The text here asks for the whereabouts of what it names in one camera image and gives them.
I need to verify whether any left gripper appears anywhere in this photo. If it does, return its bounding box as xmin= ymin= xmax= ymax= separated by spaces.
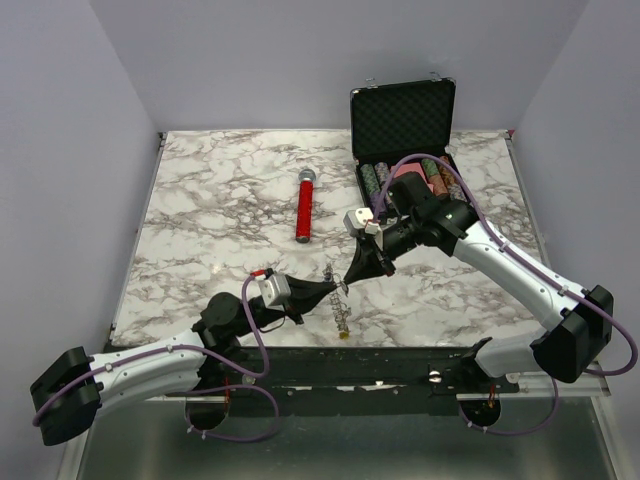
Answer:
xmin=234 ymin=274 xmax=337 ymax=339

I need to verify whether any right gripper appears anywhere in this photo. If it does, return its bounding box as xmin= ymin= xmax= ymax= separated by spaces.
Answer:
xmin=343 ymin=213 xmax=422 ymax=284

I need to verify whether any round metal keyring disc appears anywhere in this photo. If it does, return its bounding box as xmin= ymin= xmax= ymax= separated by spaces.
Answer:
xmin=323 ymin=263 xmax=351 ymax=340

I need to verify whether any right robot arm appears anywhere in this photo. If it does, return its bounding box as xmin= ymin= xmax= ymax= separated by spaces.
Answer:
xmin=344 ymin=173 xmax=614 ymax=392

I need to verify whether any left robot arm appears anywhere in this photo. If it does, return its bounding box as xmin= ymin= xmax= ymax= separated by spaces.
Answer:
xmin=30 ymin=270 xmax=338 ymax=446

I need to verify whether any red glitter microphone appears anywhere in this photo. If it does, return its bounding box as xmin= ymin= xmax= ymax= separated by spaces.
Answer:
xmin=295 ymin=168 xmax=316 ymax=243

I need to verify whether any pink playing card deck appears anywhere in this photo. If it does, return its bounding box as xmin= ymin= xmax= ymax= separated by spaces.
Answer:
xmin=393 ymin=162 xmax=428 ymax=183

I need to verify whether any brown poker chip stack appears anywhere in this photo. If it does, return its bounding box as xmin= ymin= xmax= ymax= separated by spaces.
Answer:
xmin=436 ymin=163 xmax=466 ymax=201

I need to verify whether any black poker chip case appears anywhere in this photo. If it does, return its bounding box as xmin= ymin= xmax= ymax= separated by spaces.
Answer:
xmin=350 ymin=78 xmax=456 ymax=209

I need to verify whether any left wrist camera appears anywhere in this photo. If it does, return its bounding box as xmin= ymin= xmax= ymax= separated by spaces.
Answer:
xmin=258 ymin=273 xmax=291 ymax=308

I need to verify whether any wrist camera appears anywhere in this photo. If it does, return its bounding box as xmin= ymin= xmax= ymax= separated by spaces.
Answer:
xmin=343 ymin=207 xmax=384 ymax=249
xmin=258 ymin=273 xmax=291 ymax=308

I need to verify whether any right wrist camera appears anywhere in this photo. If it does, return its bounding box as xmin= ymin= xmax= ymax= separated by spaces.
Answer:
xmin=343 ymin=207 xmax=384 ymax=249

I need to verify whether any black front mounting rail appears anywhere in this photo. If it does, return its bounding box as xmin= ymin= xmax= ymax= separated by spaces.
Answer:
xmin=185 ymin=347 xmax=519 ymax=427

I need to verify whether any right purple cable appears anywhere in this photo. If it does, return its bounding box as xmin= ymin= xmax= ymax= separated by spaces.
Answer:
xmin=372 ymin=154 xmax=632 ymax=436

